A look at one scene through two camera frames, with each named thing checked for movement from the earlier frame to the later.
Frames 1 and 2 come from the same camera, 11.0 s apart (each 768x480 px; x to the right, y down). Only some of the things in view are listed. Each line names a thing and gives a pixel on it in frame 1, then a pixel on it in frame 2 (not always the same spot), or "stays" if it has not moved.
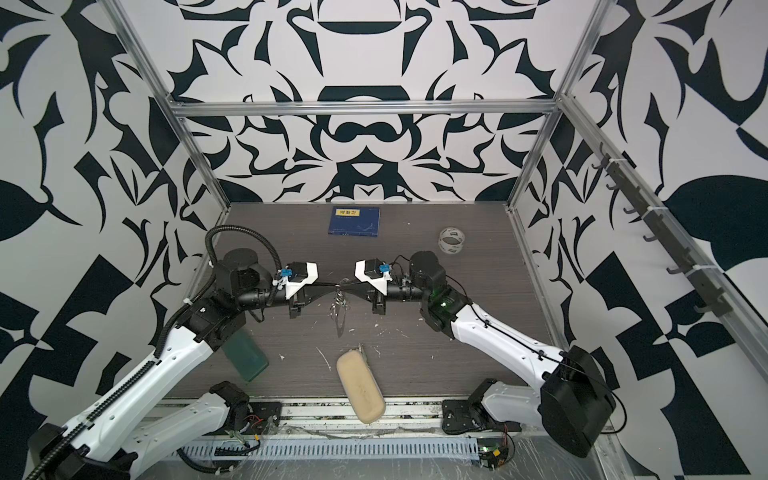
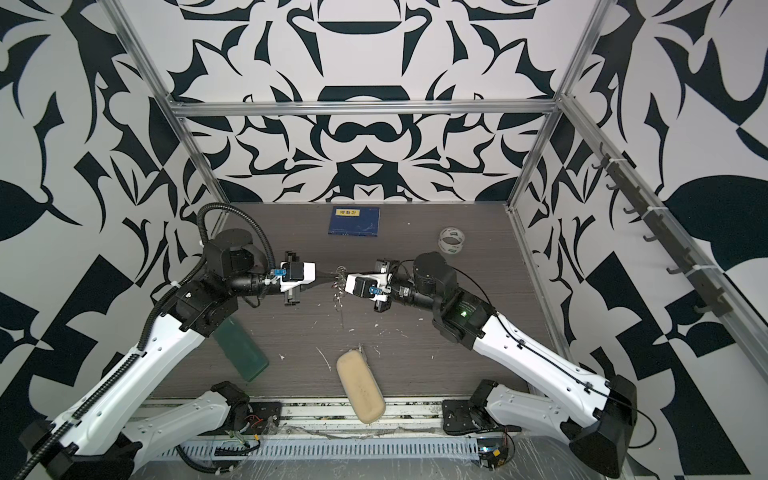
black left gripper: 312,290 to 290,296
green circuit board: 492,452 stays
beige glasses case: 360,385 stays
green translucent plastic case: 244,353 stays
